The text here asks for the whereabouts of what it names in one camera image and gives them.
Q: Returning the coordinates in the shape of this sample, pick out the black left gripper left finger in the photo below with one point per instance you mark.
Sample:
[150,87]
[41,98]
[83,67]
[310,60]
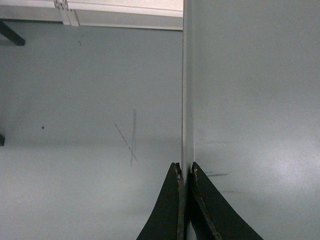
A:
[166,221]

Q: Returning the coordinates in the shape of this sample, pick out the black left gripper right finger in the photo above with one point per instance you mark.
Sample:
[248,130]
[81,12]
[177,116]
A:
[211,216]

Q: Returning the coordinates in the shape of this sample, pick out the grey rectangular serving tray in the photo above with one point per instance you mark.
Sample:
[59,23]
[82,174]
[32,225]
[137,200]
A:
[254,67]

